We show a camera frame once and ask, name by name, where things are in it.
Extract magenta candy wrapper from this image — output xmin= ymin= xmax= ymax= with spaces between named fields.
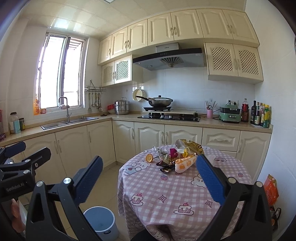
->
xmin=170 ymin=148 xmax=179 ymax=159

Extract lattice door cabinet left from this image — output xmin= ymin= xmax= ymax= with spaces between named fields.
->
xmin=101 ymin=55 xmax=144 ymax=87

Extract pink utensil holder cup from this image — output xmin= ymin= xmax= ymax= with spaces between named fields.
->
xmin=207 ymin=109 xmax=213 ymax=119

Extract green electric cooker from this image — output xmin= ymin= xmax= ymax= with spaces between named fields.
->
xmin=219 ymin=104 xmax=241 ymax=123

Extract wall utensil rack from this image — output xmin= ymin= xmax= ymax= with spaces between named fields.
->
xmin=84 ymin=80 xmax=106 ymax=113

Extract black wok with lid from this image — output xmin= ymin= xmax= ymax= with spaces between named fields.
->
xmin=136 ymin=95 xmax=173 ymax=108

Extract pink checkered tablecloth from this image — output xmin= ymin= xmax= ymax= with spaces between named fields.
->
xmin=117 ymin=144 xmax=253 ymax=241

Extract orange detergent bottle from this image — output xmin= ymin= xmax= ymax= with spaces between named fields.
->
xmin=33 ymin=95 xmax=40 ymax=115

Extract lattice door cabinet right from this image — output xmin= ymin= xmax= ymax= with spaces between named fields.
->
xmin=204 ymin=43 xmax=263 ymax=84

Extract orange bag on floor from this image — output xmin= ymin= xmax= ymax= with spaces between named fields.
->
xmin=264 ymin=174 xmax=279 ymax=206

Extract kitchen window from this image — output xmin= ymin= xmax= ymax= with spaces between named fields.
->
xmin=36 ymin=32 xmax=85 ymax=109

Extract red container on counter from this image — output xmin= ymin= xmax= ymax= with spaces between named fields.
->
xmin=107 ymin=104 xmax=114 ymax=110

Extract chrome kitchen faucet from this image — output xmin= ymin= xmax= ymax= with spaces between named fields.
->
xmin=58 ymin=96 xmax=70 ymax=123

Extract upper cream wall cabinets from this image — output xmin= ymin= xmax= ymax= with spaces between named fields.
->
xmin=98 ymin=9 xmax=259 ymax=64

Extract teal carton box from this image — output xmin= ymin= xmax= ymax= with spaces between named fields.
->
xmin=13 ymin=120 xmax=21 ymax=134

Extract orange fruit half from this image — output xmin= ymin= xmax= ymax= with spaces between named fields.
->
xmin=145 ymin=154 xmax=154 ymax=163

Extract clear jar with lid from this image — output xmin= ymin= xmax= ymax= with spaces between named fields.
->
xmin=9 ymin=111 xmax=19 ymax=133

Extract stainless steel steamer pot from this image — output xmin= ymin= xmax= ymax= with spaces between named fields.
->
xmin=114 ymin=97 xmax=130 ymax=115

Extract blue plastic trash bucket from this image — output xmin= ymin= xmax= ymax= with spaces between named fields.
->
xmin=83 ymin=206 xmax=119 ymax=241

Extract lower cream base cabinets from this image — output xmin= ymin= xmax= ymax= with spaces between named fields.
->
xmin=1 ymin=117 xmax=272 ymax=182

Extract person's hand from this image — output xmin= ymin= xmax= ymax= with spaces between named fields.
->
xmin=11 ymin=199 xmax=25 ymax=233

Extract green oil bottle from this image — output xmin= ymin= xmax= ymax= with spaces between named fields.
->
xmin=263 ymin=104 xmax=270 ymax=128

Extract black range hood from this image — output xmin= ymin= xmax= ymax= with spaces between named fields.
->
xmin=132 ymin=44 xmax=205 ymax=71

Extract cream hanging colander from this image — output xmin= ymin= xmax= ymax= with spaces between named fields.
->
xmin=132 ymin=88 xmax=146 ymax=101

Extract dark sauce bottle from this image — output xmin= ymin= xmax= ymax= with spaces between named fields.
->
xmin=250 ymin=100 xmax=256 ymax=124

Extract red cap soy bottle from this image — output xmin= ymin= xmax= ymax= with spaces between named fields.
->
xmin=241 ymin=98 xmax=249 ymax=123

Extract dark wrapper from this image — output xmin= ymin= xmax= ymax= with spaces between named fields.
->
xmin=156 ymin=161 xmax=175 ymax=173

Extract lattice door cabinet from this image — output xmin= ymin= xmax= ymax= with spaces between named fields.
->
xmin=101 ymin=55 xmax=144 ymax=87
xmin=204 ymin=43 xmax=263 ymax=84

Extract black gas stove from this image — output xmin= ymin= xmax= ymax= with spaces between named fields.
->
xmin=138 ymin=106 xmax=201 ymax=122

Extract stainless steel sink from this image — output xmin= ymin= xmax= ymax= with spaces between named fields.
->
xmin=41 ymin=116 xmax=98 ymax=130

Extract orange white snack bag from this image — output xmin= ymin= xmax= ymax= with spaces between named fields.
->
xmin=175 ymin=156 xmax=197 ymax=173

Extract gold foil snack bag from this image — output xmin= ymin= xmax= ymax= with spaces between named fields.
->
xmin=175 ymin=139 xmax=204 ymax=155

